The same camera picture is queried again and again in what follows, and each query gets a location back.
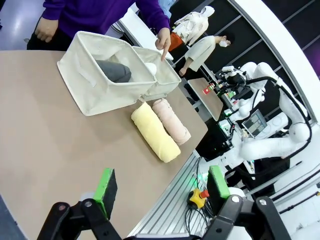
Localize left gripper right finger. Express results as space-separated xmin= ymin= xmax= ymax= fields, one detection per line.
xmin=199 ymin=165 xmax=293 ymax=240

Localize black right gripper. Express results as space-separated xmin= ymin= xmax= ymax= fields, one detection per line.
xmin=226 ymin=72 xmax=247 ymax=87

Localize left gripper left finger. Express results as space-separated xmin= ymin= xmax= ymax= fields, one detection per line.
xmin=37 ymin=167 xmax=126 ymax=240

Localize pink towel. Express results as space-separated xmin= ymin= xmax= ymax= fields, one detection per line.
xmin=151 ymin=98 xmax=192 ymax=146

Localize yellow towel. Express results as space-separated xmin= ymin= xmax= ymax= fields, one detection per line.
xmin=130 ymin=102 xmax=181 ymax=163

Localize white towel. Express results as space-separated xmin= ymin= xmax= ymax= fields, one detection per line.
xmin=145 ymin=62 xmax=158 ymax=76

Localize grey towel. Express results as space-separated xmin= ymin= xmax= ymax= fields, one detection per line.
xmin=95 ymin=59 xmax=133 ymax=83

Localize person's left hand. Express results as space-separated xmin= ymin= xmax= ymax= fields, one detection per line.
xmin=154 ymin=26 xmax=172 ymax=62

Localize person's right hand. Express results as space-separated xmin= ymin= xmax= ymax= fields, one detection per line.
xmin=34 ymin=17 xmax=60 ymax=43

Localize yellow emergency stop button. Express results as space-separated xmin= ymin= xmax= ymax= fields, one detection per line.
xmin=188 ymin=188 xmax=210 ymax=208

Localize small brown table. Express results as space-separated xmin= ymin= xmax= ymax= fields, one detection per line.
xmin=187 ymin=77 xmax=225 ymax=122

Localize masked person in beige shirt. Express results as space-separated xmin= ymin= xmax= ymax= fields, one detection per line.
xmin=178 ymin=33 xmax=236 ymax=76

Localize open laptop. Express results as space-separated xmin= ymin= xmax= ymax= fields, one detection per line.
xmin=241 ymin=109 xmax=270 ymax=140

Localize mannequin in white hoodie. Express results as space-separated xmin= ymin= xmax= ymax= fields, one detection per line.
xmin=169 ymin=5 xmax=216 ymax=52

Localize cream fabric storage basket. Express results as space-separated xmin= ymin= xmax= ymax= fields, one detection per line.
xmin=56 ymin=30 xmax=158 ymax=117
xmin=131 ymin=45 xmax=182 ymax=102

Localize person in light blue shirt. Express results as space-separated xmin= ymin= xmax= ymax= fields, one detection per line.
xmin=158 ymin=0 xmax=173 ymax=20

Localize white table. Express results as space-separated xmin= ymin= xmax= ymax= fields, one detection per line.
xmin=113 ymin=8 xmax=175 ymax=62

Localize person in purple hoodie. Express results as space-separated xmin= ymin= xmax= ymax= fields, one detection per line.
xmin=26 ymin=0 xmax=172 ymax=51

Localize thin black cables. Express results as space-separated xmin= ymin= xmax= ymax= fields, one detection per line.
xmin=184 ymin=157 xmax=215 ymax=237

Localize aluminium table frame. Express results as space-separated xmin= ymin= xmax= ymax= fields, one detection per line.
xmin=126 ymin=152 xmax=208 ymax=240

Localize black right arm cable sleeve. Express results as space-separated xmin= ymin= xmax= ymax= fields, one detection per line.
xmin=246 ymin=76 xmax=313 ymax=160

